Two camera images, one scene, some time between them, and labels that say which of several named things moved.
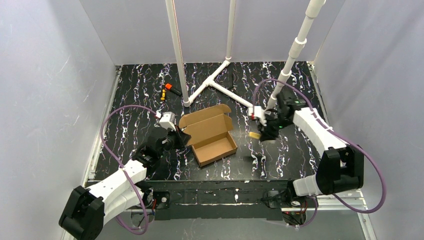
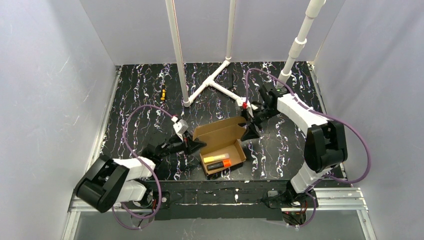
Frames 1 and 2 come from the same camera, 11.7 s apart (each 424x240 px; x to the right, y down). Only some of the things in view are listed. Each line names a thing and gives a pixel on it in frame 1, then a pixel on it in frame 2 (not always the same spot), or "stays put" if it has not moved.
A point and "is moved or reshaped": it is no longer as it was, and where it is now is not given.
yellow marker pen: x=253 y=134 is moved or reshaped
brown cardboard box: x=209 y=130 is moved or reshaped
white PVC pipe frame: x=317 y=7 stays put
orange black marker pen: x=169 y=86 to x=219 y=165
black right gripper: x=267 y=127 to x=253 y=120
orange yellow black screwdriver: x=163 y=94 stays put
